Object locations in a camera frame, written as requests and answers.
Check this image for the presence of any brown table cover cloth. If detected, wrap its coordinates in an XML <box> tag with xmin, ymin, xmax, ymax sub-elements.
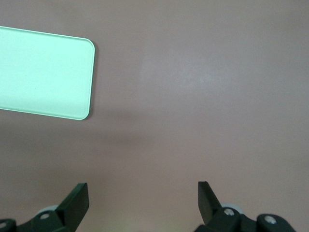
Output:
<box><xmin>0</xmin><ymin>0</ymin><xmax>309</xmax><ymax>232</ymax></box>

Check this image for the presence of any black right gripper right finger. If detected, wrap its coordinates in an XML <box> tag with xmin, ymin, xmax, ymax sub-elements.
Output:
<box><xmin>193</xmin><ymin>181</ymin><xmax>295</xmax><ymax>232</ymax></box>

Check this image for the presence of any light green rectangular tray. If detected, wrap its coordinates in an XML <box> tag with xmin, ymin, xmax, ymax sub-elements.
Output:
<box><xmin>0</xmin><ymin>26</ymin><xmax>96</xmax><ymax>121</ymax></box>

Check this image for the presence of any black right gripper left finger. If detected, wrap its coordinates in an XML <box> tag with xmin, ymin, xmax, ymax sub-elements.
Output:
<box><xmin>0</xmin><ymin>183</ymin><xmax>90</xmax><ymax>232</ymax></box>

